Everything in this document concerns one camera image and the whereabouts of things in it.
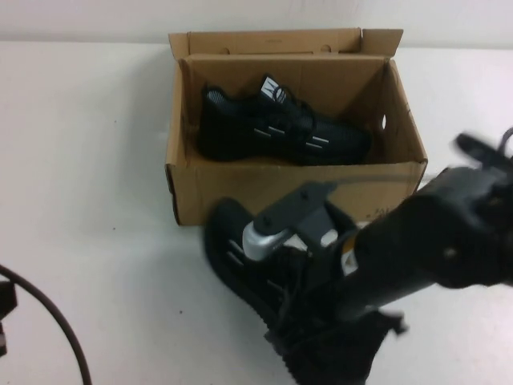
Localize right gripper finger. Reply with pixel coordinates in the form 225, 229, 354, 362
262, 326, 284, 344

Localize grey right camera mount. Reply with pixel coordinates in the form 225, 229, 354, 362
255, 182, 349, 282

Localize brown cardboard shoe box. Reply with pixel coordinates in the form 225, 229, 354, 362
164, 26, 429, 228

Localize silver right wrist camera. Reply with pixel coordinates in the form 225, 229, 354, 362
242, 221, 338, 262

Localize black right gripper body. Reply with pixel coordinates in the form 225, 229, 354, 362
291, 275, 364, 326

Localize black left camera cable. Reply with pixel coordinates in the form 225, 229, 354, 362
0, 262, 92, 385

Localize black knit sneaker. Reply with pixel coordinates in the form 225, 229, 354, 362
196, 73, 372, 164
204, 196, 410, 385

